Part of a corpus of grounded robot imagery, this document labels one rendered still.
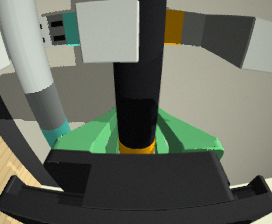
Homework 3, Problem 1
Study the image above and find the grey metal bar with teal ends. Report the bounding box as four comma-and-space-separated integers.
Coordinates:
0, 0, 71, 148

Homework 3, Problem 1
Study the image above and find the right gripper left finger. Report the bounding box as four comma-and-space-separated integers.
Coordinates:
50, 107, 119, 153

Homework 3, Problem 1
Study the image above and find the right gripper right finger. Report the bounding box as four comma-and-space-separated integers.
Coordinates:
154, 107, 224, 160

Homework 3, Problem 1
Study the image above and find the black bar with yellow end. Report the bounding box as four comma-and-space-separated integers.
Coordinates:
113, 0, 167, 154

